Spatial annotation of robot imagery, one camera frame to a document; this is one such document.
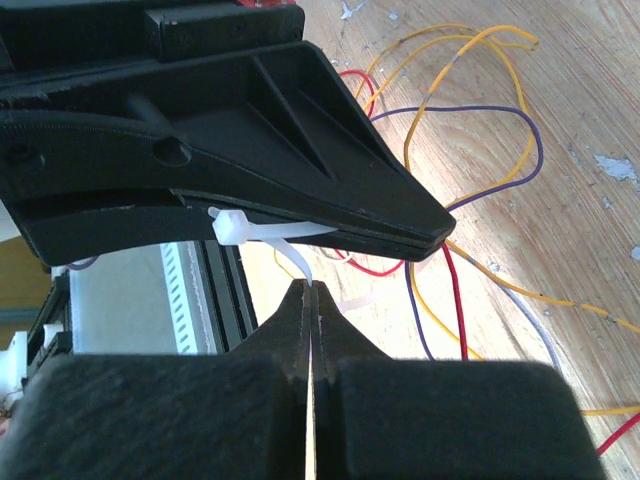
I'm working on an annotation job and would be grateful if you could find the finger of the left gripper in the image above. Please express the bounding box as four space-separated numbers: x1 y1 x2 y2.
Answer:
9 190 440 266

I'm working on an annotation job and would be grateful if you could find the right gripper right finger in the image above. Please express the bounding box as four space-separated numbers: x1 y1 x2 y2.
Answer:
311 282 605 479

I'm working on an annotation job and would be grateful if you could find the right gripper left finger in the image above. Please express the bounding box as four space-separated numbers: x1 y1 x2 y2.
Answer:
1 281 312 479

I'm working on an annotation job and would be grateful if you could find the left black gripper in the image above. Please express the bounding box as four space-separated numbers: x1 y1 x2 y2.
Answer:
1 1 455 245

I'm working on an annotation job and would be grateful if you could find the white zip tie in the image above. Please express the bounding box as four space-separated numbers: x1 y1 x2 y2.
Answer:
207 206 335 285

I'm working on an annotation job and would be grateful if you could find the yellow wire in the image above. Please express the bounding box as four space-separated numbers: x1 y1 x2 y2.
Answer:
273 24 640 417

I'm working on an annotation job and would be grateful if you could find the purple wire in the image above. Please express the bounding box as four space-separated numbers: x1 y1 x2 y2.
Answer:
369 104 544 361

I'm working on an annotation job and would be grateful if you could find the red wire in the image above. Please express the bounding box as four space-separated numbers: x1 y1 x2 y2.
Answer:
339 69 640 456

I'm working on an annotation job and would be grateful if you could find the light blue slotted cable duct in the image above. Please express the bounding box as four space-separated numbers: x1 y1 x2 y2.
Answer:
160 243 198 355

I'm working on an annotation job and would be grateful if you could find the white wire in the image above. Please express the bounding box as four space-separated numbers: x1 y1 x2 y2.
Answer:
319 249 564 371

